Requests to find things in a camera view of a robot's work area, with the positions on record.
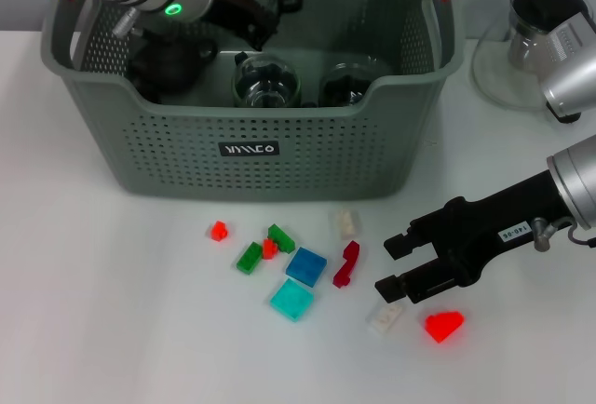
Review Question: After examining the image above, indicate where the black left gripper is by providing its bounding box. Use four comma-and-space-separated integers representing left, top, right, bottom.
204, 0, 281, 51

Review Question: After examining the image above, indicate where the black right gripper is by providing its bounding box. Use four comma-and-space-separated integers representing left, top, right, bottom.
374, 170, 572, 305

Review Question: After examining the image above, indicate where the dark red curved brick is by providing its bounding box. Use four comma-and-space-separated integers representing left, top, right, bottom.
332, 239, 362, 290

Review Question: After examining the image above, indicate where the white two-stud building brick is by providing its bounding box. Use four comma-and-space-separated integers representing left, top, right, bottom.
366, 301, 405, 336

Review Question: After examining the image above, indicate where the bright red slope brick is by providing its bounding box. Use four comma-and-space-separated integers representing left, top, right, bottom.
425, 310, 466, 343

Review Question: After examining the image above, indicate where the blue square building plate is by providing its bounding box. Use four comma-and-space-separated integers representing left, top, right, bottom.
285, 246, 329, 289

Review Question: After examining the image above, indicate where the teal square building plate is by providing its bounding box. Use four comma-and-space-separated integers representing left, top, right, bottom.
268, 277, 316, 324

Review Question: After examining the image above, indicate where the grey-green perforated storage bin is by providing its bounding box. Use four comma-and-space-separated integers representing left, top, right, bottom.
40, 0, 467, 204

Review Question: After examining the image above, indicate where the cream long building brick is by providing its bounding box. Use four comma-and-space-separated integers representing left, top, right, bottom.
331, 209, 362, 241

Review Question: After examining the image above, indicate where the black clay teapot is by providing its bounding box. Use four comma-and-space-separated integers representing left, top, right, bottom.
126, 34, 220, 97

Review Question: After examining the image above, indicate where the long green building brick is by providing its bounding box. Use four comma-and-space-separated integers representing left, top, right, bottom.
267, 223, 297, 254

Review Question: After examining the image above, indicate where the small green building brick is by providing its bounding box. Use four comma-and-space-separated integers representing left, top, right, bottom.
236, 240, 264, 276

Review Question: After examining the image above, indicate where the glass pitcher black lid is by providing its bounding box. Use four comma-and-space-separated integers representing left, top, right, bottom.
470, 0, 596, 125

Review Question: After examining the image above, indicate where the grey left gripper cable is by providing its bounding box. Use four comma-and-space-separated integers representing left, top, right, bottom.
113, 7, 142, 38

